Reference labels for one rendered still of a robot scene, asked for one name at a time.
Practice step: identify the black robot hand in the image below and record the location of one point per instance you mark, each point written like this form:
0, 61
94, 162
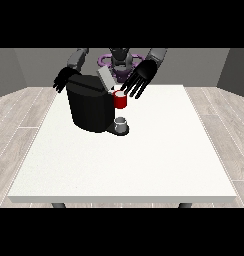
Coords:
143, 76
63, 78

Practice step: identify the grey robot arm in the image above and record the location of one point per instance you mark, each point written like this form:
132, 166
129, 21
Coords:
77, 59
157, 54

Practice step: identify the red pod holder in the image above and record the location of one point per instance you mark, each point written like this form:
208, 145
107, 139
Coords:
120, 99

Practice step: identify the pale grey machine lid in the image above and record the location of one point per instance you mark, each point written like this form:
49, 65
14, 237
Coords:
106, 76

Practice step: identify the black coffee machine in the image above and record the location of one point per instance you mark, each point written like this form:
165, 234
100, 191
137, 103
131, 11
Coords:
90, 104

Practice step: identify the grey robot trunk purple rings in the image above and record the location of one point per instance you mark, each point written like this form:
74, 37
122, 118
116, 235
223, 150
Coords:
119, 63

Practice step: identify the small grey cup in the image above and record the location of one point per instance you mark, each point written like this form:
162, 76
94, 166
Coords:
120, 124

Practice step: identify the dark table leg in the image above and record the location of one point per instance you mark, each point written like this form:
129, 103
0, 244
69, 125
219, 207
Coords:
58, 205
185, 205

